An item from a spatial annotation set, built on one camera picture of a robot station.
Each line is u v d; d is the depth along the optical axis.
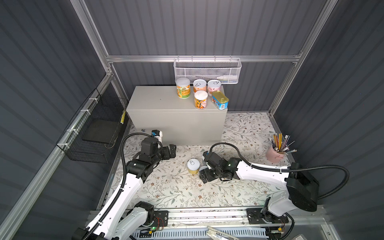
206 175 0.73
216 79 0.91
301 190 0.44
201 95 0.71
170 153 0.69
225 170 0.61
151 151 0.56
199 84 0.79
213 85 0.79
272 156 0.87
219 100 0.73
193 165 0.86
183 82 0.77
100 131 0.72
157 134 0.67
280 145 0.89
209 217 0.75
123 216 0.45
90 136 0.72
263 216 0.66
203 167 0.83
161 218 0.72
